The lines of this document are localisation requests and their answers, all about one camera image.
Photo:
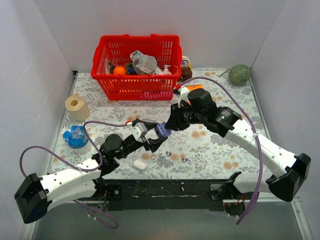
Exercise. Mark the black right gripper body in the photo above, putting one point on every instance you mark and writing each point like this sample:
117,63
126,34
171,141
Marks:
177,117

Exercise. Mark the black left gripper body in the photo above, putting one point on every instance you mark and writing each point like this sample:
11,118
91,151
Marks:
135,144

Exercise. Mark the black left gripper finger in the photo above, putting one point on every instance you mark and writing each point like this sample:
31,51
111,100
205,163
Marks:
154,144
150,125

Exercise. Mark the lavender earbud charging case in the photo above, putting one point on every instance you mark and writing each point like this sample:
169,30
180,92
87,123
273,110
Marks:
161,131

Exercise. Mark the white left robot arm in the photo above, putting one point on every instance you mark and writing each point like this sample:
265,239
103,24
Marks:
39,194

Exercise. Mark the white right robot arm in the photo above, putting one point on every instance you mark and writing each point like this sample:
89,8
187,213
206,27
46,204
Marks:
289,171

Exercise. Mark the white earbud charging case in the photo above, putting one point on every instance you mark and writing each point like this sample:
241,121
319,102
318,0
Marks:
139,165

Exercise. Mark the white earbud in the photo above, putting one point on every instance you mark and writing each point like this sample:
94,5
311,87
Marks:
161,154
153,157

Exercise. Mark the floral patterned table mat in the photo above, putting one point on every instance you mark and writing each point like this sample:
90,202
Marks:
209,155

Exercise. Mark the orange snack box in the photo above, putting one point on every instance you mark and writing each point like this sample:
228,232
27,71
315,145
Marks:
194,87

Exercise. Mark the brown jar with label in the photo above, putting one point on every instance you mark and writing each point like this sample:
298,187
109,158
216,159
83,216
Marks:
186,69

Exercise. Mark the white pump bottle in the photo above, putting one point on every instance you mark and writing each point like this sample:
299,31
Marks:
166,70

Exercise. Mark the blue wrapped tissue roll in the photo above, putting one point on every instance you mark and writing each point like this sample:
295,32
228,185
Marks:
76,139

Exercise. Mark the dark green toy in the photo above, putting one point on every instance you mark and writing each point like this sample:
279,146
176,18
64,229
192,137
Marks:
130,70

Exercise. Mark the red plastic shopping basket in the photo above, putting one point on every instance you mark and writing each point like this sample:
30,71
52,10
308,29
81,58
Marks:
116,49

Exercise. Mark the grey crumpled bag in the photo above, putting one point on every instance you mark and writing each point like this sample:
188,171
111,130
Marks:
143,64

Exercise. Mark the beige paper roll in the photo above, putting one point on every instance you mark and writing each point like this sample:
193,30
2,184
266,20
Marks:
77,107

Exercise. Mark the orange fruit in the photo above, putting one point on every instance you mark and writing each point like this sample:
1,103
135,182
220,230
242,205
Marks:
119,70

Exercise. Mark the green melon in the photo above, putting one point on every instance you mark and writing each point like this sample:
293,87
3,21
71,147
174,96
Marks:
238,75

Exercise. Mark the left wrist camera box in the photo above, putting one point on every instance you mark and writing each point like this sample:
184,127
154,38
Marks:
138,129

